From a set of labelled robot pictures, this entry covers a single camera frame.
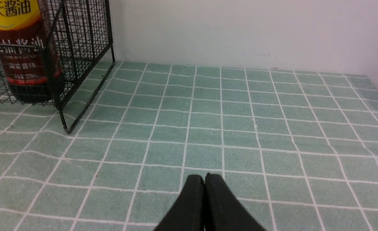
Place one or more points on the dark soy sauce bottle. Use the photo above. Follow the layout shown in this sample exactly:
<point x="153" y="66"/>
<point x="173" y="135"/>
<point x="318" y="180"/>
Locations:
<point x="27" y="52"/>

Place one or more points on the green checkered tablecloth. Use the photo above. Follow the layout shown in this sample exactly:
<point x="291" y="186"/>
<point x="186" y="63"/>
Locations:
<point x="298" y="149"/>

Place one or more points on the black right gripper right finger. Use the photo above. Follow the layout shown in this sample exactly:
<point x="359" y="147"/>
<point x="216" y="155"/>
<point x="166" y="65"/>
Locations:
<point x="223" y="212"/>

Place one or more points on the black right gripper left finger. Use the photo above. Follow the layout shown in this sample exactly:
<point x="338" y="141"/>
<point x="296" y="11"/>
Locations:
<point x="186" y="214"/>

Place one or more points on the black wire mesh shelf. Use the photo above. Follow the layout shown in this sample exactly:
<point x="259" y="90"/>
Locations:
<point x="82" y="31"/>

